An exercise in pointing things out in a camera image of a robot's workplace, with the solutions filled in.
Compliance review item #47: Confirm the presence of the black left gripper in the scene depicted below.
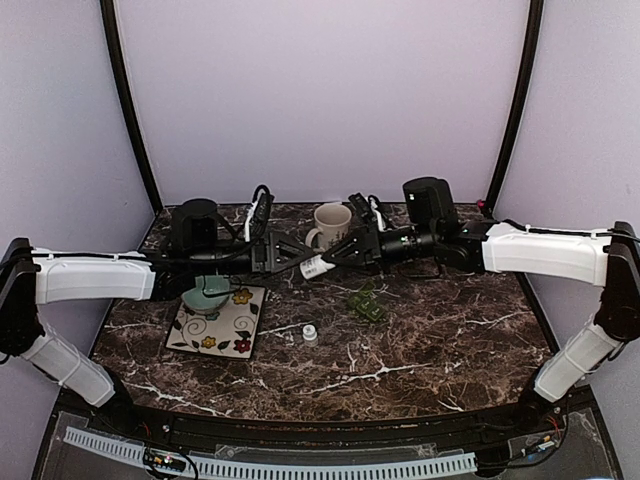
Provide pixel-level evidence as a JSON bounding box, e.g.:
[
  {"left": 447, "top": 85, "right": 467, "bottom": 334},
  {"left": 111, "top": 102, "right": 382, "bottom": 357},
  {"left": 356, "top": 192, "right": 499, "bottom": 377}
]
[{"left": 189, "top": 231, "right": 313, "bottom": 279}]

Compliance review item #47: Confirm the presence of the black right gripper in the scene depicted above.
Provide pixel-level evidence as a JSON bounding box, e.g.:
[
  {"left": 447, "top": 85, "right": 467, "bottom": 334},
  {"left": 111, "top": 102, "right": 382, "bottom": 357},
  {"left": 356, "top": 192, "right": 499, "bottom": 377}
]
[{"left": 325, "top": 220, "right": 440, "bottom": 275}]

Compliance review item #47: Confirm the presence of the white pill bottle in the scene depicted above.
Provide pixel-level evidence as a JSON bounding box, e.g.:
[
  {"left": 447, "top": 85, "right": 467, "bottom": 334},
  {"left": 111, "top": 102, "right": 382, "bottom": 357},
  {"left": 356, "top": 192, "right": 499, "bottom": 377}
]
[
  {"left": 299, "top": 254, "right": 336, "bottom": 280},
  {"left": 302, "top": 324, "right": 318, "bottom": 346}
]

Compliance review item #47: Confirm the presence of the green weekly pill organizer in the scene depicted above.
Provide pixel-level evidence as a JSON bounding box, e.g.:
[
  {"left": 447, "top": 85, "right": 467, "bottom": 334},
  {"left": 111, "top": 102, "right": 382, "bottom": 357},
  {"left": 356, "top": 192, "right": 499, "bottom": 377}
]
[{"left": 347, "top": 282, "right": 386, "bottom": 323}]

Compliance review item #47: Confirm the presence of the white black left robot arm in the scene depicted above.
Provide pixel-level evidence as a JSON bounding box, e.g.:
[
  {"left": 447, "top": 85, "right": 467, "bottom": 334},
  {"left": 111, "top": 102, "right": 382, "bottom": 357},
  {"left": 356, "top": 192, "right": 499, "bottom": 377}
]
[{"left": 1, "top": 195, "right": 314, "bottom": 436}]

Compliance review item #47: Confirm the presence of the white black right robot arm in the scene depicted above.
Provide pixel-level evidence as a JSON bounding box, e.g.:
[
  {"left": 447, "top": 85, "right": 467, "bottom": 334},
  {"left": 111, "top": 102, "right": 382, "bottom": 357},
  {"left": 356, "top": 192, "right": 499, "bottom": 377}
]
[{"left": 316, "top": 177, "right": 639, "bottom": 434}]

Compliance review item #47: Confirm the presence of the white mug with coral pattern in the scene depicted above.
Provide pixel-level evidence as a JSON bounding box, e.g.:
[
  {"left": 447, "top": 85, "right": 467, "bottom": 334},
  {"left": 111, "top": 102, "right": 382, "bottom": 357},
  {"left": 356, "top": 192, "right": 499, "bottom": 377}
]
[{"left": 305, "top": 203, "right": 352, "bottom": 252}]

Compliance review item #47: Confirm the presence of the square floral plate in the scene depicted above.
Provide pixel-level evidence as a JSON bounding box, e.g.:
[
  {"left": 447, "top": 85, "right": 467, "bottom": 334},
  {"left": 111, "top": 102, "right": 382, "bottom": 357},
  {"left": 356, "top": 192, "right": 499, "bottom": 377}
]
[{"left": 165, "top": 285, "right": 268, "bottom": 360}]

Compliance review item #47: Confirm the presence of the plain celadon green bowl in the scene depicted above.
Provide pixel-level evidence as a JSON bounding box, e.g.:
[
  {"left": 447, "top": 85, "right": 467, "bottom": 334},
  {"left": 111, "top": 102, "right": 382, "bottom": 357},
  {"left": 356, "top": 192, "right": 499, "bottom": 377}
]
[{"left": 181, "top": 275, "right": 231, "bottom": 314}]

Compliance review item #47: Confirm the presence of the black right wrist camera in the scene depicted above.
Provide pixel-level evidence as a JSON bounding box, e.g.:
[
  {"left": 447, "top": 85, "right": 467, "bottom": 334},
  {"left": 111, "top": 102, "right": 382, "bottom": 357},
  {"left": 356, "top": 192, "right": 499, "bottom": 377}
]
[{"left": 348, "top": 193, "right": 374, "bottom": 224}]

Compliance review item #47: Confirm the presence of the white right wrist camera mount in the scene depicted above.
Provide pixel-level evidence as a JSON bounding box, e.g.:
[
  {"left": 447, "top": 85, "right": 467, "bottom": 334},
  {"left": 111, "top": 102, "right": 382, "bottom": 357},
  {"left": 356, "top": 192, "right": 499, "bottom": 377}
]
[{"left": 368, "top": 197, "right": 387, "bottom": 232}]

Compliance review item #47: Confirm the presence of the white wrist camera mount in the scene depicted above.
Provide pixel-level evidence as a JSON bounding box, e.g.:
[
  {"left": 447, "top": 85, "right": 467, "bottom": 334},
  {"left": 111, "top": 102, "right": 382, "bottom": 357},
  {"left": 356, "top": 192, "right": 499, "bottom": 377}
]
[
  {"left": 243, "top": 200, "right": 260, "bottom": 242},
  {"left": 368, "top": 197, "right": 387, "bottom": 232}
]

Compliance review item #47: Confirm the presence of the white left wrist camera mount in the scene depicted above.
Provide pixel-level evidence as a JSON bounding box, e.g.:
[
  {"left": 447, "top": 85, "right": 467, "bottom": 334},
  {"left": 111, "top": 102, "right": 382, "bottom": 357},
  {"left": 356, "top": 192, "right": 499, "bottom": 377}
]
[{"left": 243, "top": 200, "right": 260, "bottom": 242}]

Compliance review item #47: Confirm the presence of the black front table rail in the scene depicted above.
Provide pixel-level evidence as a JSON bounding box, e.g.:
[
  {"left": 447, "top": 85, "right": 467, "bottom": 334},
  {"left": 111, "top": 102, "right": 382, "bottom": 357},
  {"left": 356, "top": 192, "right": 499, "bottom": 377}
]
[{"left": 49, "top": 387, "right": 596, "bottom": 459}]

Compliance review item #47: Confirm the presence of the white slotted cable duct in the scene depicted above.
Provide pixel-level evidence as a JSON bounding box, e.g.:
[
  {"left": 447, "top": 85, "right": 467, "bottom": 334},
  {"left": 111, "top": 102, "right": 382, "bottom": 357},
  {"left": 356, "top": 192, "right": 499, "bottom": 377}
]
[{"left": 63, "top": 427, "right": 477, "bottom": 479}]

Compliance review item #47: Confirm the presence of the black frame post left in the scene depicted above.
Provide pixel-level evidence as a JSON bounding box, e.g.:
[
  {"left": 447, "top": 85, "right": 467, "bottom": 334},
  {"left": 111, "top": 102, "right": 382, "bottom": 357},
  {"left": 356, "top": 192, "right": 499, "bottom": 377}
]
[{"left": 99, "top": 0, "right": 164, "bottom": 214}]

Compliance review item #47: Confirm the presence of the black frame post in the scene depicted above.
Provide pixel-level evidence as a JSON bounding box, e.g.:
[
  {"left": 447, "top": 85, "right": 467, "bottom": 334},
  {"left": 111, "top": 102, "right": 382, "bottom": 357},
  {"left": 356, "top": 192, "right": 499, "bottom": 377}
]
[
  {"left": 99, "top": 0, "right": 164, "bottom": 214},
  {"left": 481, "top": 0, "right": 545, "bottom": 218}
]

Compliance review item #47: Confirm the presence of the black frame post right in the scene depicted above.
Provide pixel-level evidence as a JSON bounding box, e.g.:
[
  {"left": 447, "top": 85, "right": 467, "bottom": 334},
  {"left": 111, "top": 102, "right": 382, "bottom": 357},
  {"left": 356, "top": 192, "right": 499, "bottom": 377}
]
[{"left": 481, "top": 0, "right": 545, "bottom": 218}]

